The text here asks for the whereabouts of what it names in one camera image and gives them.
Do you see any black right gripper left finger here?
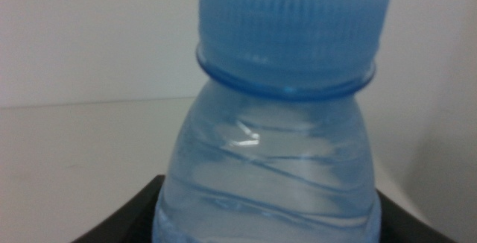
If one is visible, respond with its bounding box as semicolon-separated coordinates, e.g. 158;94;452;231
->
70;174;167;243

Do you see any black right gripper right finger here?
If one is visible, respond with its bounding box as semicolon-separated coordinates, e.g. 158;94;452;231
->
375;189;460;243

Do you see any clear blue-capped water bottle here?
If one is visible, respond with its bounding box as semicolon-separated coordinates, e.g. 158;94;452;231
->
151;0;392;243

